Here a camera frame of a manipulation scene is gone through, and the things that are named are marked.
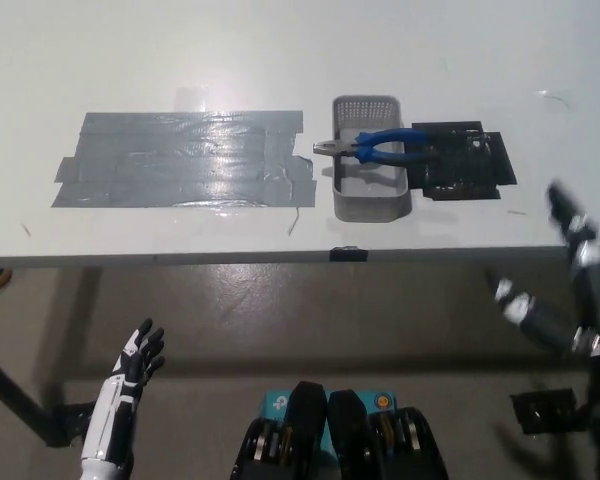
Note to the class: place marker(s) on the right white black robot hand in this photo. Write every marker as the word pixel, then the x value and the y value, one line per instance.
pixel 597 300

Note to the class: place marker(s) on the black metal table leg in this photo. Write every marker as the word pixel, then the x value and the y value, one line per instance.
pixel 15 390

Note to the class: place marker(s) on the black teal robot body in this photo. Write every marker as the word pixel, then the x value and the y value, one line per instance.
pixel 345 440

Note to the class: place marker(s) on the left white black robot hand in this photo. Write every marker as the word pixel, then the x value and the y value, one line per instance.
pixel 105 420

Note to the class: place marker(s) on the grey perforated plastic basket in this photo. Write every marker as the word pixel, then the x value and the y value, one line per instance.
pixel 370 202

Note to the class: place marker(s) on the grey duct tape patch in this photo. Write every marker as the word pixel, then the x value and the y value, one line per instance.
pixel 180 160

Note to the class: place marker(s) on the black tape patch on table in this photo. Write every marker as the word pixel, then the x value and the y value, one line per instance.
pixel 460 165

